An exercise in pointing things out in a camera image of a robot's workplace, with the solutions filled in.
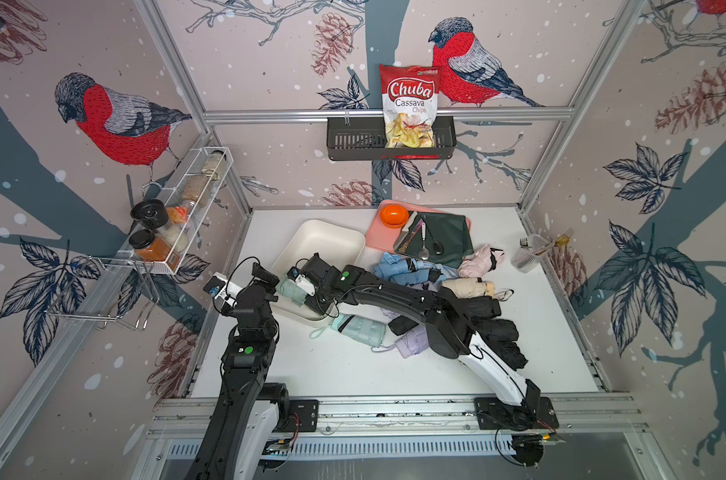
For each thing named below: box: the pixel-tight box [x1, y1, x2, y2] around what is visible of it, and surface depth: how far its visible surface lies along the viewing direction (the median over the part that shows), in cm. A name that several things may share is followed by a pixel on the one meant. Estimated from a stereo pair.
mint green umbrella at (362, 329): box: [331, 314, 386, 347], surface depth 87 cm
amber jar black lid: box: [129, 229, 171, 262], surface depth 62 cm
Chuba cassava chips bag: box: [380, 64, 440, 149], surface depth 85 cm
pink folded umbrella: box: [457, 244, 505, 278], surface depth 100 cm
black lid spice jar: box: [130, 199, 168, 229], surface depth 63 cm
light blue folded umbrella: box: [373, 252, 459, 286], surface depth 99 cm
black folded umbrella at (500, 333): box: [477, 318, 520, 351], surface depth 85 cm
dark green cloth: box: [396, 211, 474, 269], surface depth 111 cm
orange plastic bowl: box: [380, 204, 409, 229], surface depth 115 cm
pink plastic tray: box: [366, 199, 471, 253], surface depth 116 cm
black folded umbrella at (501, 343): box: [477, 330, 528, 370], surface depth 83 cm
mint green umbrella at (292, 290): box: [278, 277, 308, 307], surface depth 87 cm
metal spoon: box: [419, 222, 430, 261], surface depth 109 cm
